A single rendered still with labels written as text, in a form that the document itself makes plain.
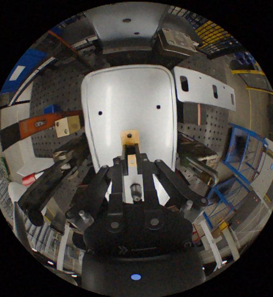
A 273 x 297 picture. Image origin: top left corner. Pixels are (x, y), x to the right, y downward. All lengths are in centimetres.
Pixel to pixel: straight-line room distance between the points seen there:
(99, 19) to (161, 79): 20
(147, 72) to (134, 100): 8
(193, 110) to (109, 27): 29
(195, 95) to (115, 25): 25
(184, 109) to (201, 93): 7
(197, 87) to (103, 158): 31
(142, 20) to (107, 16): 6
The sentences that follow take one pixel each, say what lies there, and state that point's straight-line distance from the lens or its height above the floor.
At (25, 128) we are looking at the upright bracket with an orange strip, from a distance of 18.
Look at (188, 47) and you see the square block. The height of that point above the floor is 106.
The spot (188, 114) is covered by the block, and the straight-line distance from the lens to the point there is 29.
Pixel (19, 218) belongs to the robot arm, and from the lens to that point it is 73.
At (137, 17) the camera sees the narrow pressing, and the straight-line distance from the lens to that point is 21.
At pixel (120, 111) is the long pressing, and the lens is 23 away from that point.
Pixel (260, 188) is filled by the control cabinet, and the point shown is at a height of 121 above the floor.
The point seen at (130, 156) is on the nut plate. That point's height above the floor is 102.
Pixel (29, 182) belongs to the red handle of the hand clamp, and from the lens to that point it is 27.
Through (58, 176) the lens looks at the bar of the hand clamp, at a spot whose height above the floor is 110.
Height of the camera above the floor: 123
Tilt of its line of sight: 68 degrees down
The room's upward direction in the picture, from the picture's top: 168 degrees clockwise
